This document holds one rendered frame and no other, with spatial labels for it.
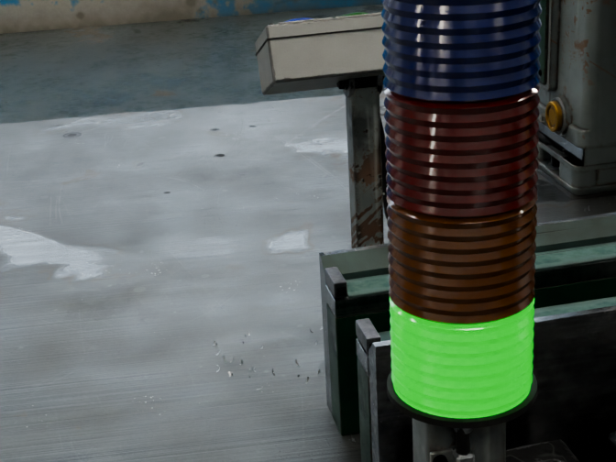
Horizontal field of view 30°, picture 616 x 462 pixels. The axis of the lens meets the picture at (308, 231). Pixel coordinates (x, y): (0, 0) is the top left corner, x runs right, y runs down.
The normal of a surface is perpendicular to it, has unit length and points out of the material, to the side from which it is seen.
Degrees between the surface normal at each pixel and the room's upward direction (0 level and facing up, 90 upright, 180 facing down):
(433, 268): 65
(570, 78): 90
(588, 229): 45
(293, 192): 0
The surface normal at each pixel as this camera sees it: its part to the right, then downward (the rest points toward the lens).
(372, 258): 0.11, -0.40
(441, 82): -0.35, -0.04
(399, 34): -0.80, -0.17
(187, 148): -0.05, -0.92
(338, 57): 0.18, -0.04
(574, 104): -0.98, 0.12
